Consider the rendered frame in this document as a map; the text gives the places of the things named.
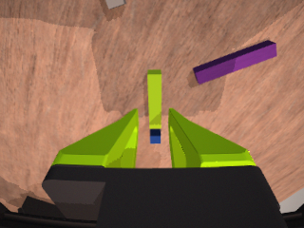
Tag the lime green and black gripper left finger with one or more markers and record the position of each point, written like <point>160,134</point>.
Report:
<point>107,146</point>

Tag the lime green rectangular bar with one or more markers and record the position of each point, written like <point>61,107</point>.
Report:
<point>154,77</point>

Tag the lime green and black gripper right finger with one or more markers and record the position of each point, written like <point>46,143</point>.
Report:
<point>192,145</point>

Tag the purple rod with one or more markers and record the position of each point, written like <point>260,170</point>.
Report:
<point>235,61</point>

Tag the grey rectangular bar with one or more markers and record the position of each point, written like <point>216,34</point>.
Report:
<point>114,3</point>

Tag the small blue cube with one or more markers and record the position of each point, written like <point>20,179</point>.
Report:
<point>155,136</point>

